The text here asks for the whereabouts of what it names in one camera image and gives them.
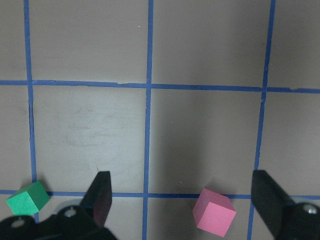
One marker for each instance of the green cube near left base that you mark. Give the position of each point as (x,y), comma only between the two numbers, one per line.
(29,200)

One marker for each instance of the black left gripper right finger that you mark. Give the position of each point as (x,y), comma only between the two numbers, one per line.
(275,207)

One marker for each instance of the pink cube near centre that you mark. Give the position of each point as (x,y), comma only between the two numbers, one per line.
(213,212)

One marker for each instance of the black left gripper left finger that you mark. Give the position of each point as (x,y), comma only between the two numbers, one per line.
(98,199)

